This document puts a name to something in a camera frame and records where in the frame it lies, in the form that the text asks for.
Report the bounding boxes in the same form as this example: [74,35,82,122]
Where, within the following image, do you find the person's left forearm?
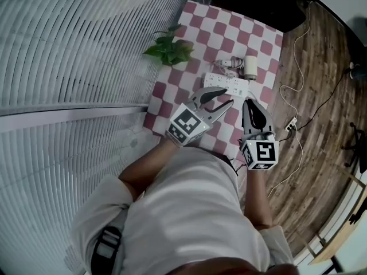
[118,142,180,203]

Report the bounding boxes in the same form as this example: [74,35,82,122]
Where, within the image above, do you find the person's white shirt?
[70,147,296,275]

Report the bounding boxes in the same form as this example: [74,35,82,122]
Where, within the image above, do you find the grey window frame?
[0,104,150,126]

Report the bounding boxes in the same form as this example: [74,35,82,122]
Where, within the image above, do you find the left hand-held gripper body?
[165,101,212,148]

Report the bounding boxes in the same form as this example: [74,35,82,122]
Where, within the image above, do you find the white power strip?
[202,72,249,97]

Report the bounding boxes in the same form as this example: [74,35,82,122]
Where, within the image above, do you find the wooden table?
[298,173,367,269]

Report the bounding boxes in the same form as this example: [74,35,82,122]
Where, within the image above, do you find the person's right forearm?
[246,167,273,229]

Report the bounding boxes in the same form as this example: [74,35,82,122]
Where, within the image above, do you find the white floor cable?
[279,1,313,120]
[267,129,304,197]

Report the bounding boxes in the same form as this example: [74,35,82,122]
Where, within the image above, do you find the red white checkered tablecloth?
[142,0,284,162]

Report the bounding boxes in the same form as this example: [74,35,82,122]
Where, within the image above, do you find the black office chair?
[342,121,367,174]

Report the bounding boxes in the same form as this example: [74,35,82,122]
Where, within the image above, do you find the small black object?
[349,209,365,226]

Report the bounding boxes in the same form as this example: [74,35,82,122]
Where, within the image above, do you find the black grey shoulder strap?
[91,225,123,275]

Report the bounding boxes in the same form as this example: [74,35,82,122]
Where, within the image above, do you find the white window blinds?
[0,0,206,275]

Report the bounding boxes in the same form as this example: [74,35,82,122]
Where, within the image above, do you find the small white extension socket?
[284,116,298,132]

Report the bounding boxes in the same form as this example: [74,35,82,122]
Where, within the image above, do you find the white hair dryer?
[212,55,259,82]

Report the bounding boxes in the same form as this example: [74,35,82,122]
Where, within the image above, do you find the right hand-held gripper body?
[239,132,280,172]

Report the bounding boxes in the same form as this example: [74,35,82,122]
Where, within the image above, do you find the thin black wire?
[234,158,248,174]

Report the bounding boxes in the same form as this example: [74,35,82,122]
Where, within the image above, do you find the green potted plant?
[142,23,195,66]

